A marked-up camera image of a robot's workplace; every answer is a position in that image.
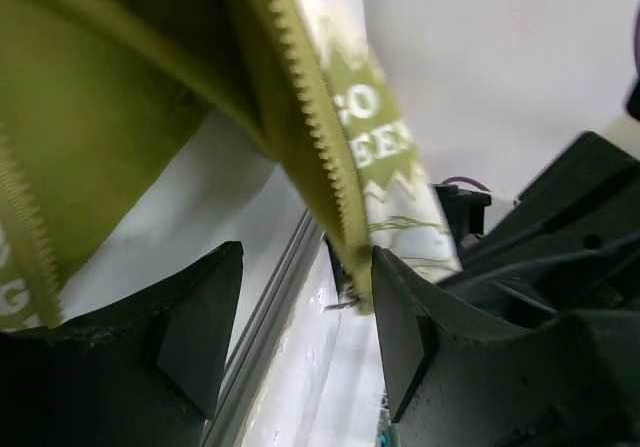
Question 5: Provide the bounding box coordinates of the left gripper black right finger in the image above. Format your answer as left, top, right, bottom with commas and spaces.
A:
372, 249, 639, 447

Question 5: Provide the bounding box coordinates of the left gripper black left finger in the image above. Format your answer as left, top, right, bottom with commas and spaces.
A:
1, 241, 243, 447

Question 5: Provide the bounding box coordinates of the cream jacket with green print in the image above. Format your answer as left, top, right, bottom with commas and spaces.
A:
1, 0, 460, 332

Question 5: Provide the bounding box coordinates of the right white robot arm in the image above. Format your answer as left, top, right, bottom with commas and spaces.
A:
439, 133, 639, 328

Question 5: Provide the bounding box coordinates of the aluminium front rail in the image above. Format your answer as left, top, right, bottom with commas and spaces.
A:
201, 212, 324, 446

